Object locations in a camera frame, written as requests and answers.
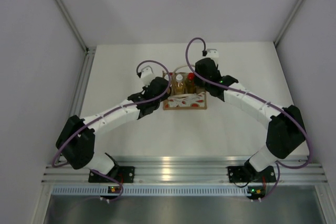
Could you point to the red cap yellow bottle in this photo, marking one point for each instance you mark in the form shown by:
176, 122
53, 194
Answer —
189, 82

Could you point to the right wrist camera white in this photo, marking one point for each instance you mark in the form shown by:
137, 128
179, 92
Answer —
212, 54

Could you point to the watermelon print canvas bag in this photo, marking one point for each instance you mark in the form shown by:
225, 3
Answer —
186, 101

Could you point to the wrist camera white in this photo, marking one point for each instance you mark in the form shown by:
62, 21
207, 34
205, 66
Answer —
146, 75
212, 54

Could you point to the aluminium mounting rail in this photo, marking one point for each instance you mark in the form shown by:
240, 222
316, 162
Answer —
212, 170

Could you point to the white slotted cable duct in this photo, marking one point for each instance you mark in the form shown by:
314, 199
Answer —
136, 190

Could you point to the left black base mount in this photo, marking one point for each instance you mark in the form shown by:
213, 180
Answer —
122, 174

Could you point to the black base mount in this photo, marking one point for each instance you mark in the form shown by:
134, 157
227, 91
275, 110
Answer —
122, 174
240, 174

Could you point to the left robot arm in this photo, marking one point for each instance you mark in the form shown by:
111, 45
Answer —
79, 137

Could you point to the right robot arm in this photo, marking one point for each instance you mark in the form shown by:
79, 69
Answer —
284, 127

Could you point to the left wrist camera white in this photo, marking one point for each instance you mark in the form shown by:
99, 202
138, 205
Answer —
146, 75

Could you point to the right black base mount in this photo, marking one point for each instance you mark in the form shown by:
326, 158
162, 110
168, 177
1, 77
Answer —
240, 174

